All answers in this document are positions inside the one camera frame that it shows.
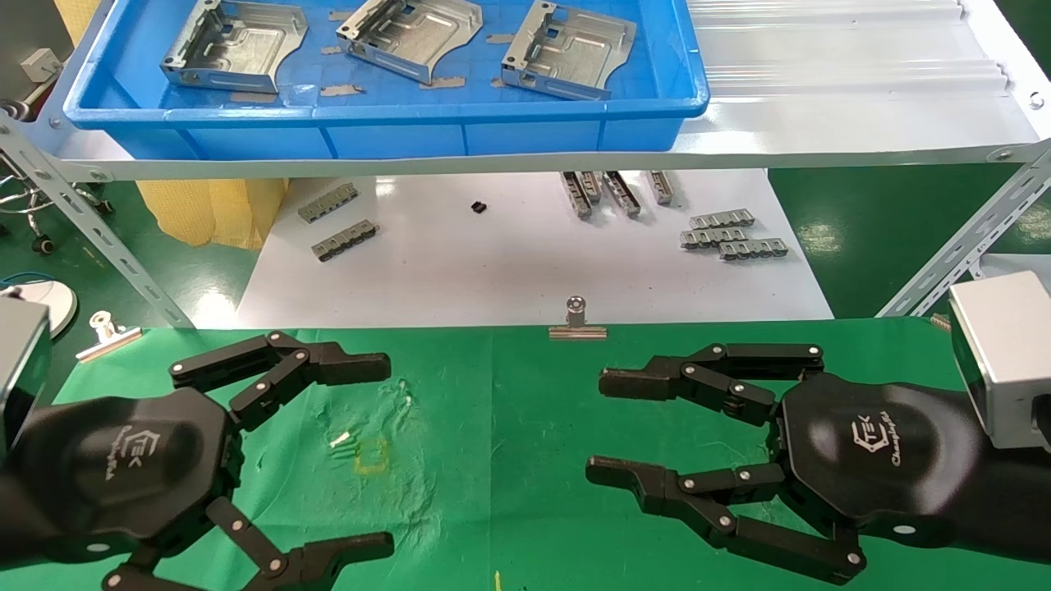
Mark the white round stand base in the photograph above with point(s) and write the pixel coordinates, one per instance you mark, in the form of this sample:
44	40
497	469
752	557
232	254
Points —
59	305

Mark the small white wall box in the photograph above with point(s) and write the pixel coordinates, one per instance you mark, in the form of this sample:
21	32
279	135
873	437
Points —
41	66

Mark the chrome wheeled stool base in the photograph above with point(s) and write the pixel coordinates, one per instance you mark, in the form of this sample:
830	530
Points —
33	201

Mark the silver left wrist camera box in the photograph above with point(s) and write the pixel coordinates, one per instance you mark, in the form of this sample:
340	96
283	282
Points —
20	361

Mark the green cloth mat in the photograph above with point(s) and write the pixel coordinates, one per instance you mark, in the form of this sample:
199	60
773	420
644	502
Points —
525	427

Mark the white metal shelf board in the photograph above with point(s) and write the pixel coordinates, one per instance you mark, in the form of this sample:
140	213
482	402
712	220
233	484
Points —
821	98

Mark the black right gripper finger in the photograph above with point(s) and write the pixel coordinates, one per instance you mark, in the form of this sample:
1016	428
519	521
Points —
649	377

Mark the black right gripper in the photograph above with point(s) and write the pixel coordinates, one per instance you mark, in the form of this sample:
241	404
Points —
878	451

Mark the blue plastic tray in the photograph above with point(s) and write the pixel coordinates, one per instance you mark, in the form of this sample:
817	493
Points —
410	135

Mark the right grey connector strips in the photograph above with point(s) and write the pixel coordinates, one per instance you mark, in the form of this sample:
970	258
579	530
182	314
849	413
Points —
754	249

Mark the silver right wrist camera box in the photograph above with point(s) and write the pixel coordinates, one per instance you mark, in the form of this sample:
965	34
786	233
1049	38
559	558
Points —
1006	353

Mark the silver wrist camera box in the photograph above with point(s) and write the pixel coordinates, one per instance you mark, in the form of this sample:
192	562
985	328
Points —
1006	353
20	361

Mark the yellow mesh bag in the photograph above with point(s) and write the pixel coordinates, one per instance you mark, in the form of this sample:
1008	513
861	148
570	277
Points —
213	209

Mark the small white scrap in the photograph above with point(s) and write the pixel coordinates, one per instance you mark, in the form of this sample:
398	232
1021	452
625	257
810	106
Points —
340	440

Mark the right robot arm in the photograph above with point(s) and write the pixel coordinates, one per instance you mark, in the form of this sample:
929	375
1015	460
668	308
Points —
1018	492

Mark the grey tape strip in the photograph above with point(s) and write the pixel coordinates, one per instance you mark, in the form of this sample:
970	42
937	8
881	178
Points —
341	15
341	90
254	97
442	82
332	50
499	38

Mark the perforated steel shelf brace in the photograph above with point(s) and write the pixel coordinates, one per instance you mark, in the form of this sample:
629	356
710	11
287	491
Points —
969	246
98	238

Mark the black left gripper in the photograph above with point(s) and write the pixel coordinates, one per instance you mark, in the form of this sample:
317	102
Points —
123	468

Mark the stamped grey metal bracket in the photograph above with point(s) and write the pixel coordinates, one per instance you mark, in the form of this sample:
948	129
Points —
246	45
410	41
575	53

